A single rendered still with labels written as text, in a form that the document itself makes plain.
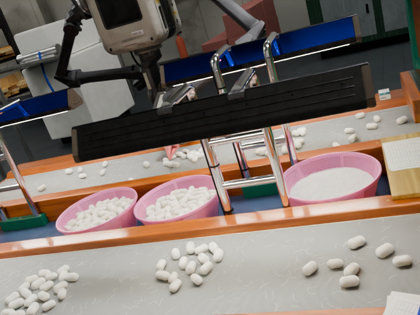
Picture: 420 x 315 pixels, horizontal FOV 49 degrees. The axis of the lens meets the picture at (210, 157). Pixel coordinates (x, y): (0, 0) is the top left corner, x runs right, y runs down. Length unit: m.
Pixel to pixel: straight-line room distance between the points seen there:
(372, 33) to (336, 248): 4.98
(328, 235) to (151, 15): 1.36
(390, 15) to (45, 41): 3.87
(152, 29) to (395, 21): 4.11
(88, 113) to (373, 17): 3.46
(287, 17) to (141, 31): 6.20
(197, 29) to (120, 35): 6.52
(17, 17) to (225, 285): 9.99
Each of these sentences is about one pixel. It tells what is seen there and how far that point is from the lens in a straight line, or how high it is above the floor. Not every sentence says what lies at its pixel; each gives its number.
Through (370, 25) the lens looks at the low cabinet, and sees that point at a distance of 5.85.
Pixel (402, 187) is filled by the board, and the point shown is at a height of 0.78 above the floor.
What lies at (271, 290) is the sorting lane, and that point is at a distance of 0.93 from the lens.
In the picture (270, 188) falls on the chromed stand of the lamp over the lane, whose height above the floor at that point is 0.70.
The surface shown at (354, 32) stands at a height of 1.07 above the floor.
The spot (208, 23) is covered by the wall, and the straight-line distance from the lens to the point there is 8.58.
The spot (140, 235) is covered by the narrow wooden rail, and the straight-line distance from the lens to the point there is 1.23.
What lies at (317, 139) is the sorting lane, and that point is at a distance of 1.55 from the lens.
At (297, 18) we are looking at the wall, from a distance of 8.17.
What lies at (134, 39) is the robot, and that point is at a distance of 2.15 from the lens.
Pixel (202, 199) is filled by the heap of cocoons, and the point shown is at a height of 0.74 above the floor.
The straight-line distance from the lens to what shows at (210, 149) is 1.10.
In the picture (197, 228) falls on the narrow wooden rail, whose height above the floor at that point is 0.77.
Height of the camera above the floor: 1.32
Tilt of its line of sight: 21 degrees down
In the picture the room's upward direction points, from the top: 18 degrees counter-clockwise
